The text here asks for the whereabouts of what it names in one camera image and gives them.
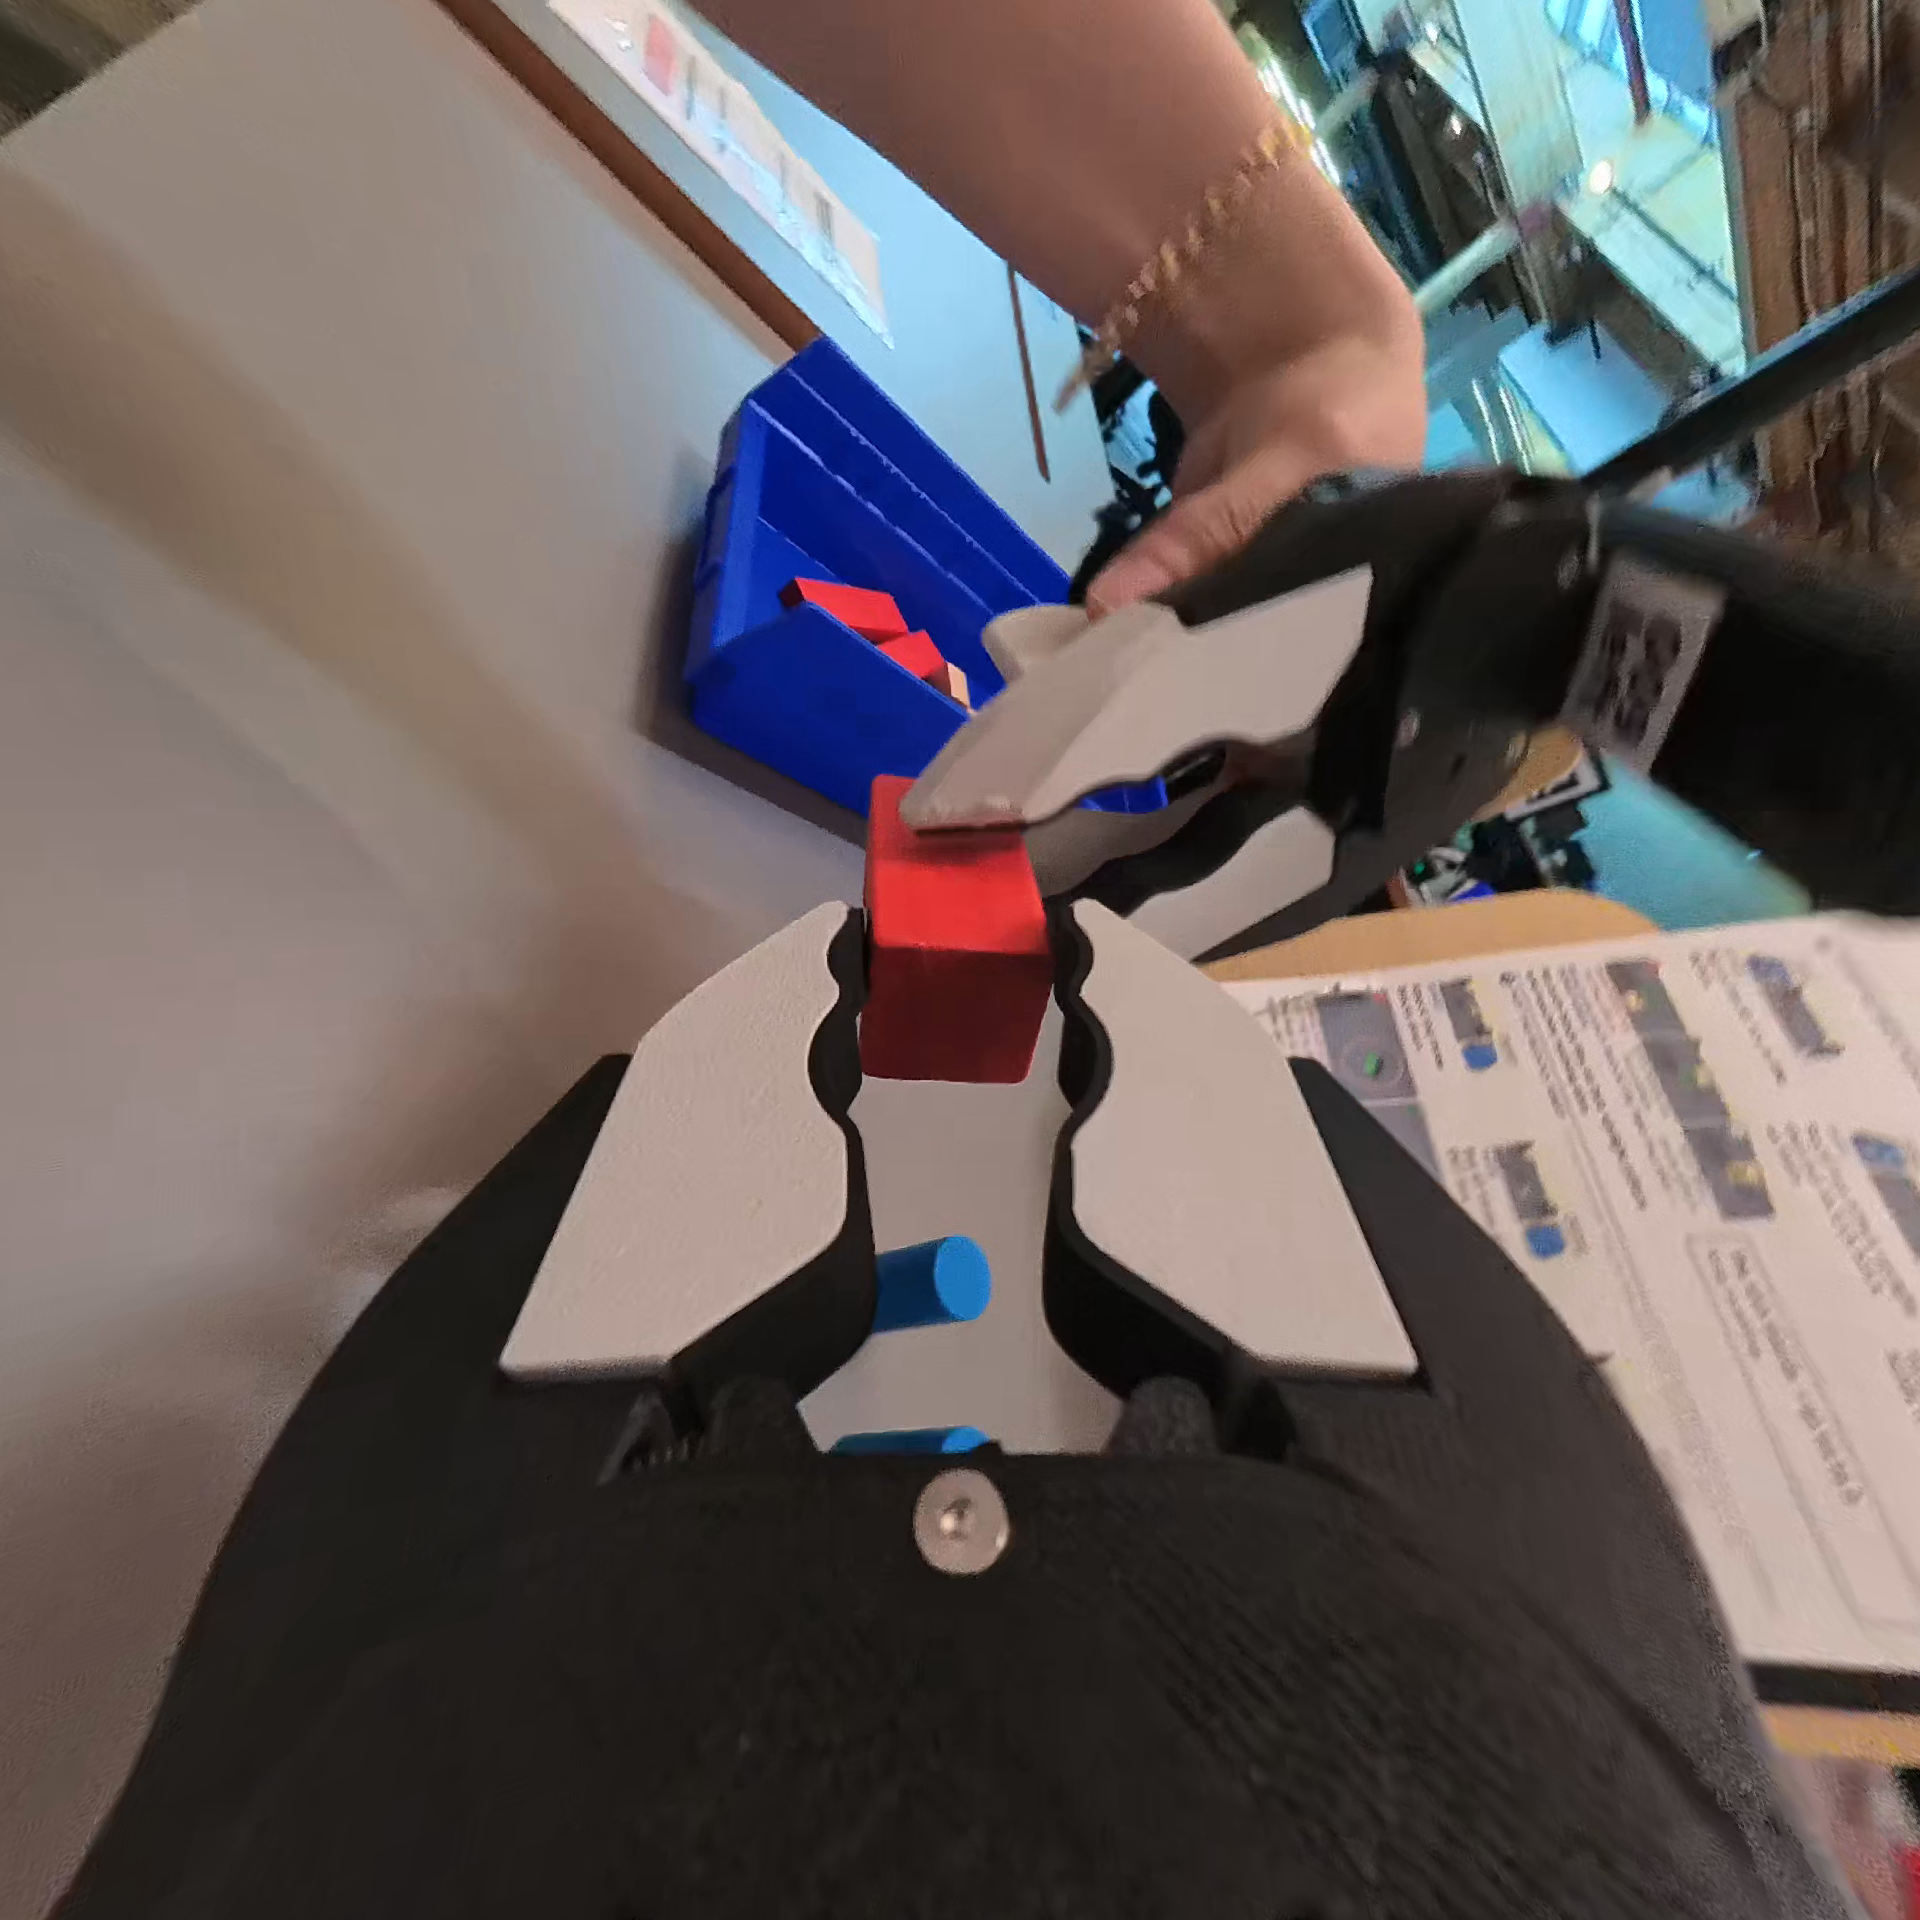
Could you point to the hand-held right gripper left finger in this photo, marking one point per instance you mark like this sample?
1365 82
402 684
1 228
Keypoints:
704 1185

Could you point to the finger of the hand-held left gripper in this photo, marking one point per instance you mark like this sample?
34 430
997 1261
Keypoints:
1245 884
1141 698

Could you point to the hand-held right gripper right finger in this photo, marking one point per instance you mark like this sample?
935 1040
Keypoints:
1222 1185

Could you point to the large blue cylinder block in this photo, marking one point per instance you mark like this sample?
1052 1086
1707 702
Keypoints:
930 1282

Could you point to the red wooden arch block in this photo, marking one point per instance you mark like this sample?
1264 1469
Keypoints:
952 975

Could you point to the long red rectangular block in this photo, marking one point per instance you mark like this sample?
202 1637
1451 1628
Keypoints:
848 605

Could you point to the small blue cylinder block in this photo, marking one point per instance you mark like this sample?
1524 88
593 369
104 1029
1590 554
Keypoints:
909 1443

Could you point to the blue plastic bin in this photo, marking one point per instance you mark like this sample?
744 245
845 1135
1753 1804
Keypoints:
811 705

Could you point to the person's left forearm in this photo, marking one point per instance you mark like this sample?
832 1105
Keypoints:
1020 121

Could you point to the person's left hand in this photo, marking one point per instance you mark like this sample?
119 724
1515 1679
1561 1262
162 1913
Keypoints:
1290 390

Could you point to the red wedge block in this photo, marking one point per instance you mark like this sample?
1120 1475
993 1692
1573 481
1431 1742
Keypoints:
913 654

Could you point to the black metal pole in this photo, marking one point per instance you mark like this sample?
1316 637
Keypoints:
1771 390

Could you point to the printed instruction sheet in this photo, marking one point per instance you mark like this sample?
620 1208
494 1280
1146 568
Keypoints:
1651 1274

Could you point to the paper sheet red squares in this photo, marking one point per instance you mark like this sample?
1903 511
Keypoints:
721 134

